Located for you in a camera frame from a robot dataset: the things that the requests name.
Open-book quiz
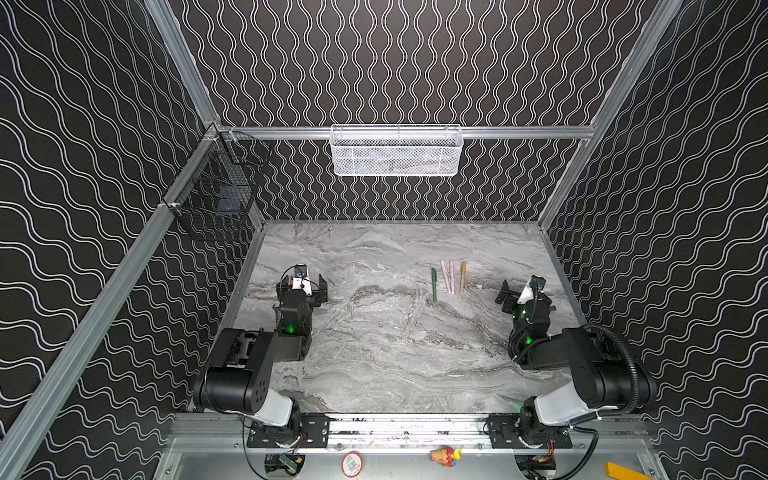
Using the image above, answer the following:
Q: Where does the yellow block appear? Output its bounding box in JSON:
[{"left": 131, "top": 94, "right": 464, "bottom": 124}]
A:
[{"left": 605, "top": 462, "right": 651, "bottom": 480}]

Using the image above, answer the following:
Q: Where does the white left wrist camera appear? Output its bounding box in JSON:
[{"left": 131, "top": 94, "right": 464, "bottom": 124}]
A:
[{"left": 290, "top": 264, "right": 313, "bottom": 296}]

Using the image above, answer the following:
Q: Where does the tan fountain pen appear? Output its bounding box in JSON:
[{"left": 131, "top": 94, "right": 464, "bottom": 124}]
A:
[{"left": 459, "top": 261, "right": 467, "bottom": 295}]

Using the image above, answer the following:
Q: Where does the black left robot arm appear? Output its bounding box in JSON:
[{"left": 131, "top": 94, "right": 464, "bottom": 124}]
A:
[{"left": 192, "top": 264, "right": 328, "bottom": 446}]

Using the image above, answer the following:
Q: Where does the green pen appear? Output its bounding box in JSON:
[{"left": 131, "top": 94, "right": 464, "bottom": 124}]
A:
[{"left": 430, "top": 267, "right": 438, "bottom": 305}]

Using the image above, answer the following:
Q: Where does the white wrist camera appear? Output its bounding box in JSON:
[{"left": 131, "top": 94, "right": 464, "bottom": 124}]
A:
[
  {"left": 517, "top": 275, "right": 546, "bottom": 304},
  {"left": 290, "top": 264, "right": 313, "bottom": 296}
]

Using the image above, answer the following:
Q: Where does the white wire mesh basket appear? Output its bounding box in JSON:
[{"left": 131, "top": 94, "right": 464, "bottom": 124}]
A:
[{"left": 329, "top": 124, "right": 464, "bottom": 177}]

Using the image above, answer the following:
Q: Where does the small red yellow toy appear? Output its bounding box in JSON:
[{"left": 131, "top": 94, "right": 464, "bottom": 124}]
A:
[{"left": 430, "top": 446, "right": 462, "bottom": 468}]

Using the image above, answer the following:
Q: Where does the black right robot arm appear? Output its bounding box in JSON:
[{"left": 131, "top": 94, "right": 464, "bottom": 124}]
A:
[{"left": 495, "top": 275, "right": 658, "bottom": 447}]

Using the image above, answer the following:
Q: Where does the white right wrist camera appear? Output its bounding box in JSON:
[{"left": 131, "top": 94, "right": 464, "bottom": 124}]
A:
[{"left": 517, "top": 275, "right": 546, "bottom": 304}]

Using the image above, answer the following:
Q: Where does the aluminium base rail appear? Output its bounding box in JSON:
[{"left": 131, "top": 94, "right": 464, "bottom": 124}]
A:
[{"left": 161, "top": 411, "right": 649, "bottom": 452}]

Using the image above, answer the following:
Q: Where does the black wire mesh basket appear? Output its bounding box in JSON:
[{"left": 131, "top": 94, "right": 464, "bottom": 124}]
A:
[{"left": 169, "top": 127, "right": 274, "bottom": 243}]

